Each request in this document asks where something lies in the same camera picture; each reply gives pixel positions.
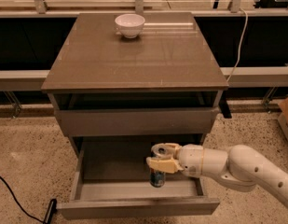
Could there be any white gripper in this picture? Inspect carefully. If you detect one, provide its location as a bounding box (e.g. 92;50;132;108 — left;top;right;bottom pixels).
146;143;204;178

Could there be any red bull can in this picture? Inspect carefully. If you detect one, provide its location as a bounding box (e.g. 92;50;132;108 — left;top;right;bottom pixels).
148;143;168;189

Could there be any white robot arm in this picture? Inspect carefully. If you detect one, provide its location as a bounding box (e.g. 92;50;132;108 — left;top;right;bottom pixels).
146;143;288;209

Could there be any grey top drawer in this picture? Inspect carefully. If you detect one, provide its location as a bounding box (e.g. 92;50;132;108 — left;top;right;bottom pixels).
55;108;219;136

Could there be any open grey middle drawer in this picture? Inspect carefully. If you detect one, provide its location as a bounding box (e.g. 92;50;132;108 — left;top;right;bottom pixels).
57;137;219;219

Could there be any grey drawer cabinet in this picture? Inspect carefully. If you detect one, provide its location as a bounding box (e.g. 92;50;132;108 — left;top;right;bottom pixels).
42;12;228;151

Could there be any black floor plug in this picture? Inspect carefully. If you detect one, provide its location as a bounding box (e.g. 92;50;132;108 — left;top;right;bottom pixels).
44;199;57;224

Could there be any cardboard box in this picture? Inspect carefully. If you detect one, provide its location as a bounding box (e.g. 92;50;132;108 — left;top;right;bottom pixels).
278;97;288;141

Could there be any white ceramic bowl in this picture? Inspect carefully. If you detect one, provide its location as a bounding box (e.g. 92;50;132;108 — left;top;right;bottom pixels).
115;14;145;38

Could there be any white hanging cable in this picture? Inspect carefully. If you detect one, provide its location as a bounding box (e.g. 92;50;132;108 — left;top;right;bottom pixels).
226;7;249;83

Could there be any black floor cable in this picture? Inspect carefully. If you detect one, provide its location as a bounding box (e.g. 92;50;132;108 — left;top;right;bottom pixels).
0;171;47;224

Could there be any metal railing frame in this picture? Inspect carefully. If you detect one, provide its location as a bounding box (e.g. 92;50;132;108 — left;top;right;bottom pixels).
0;0;288;92

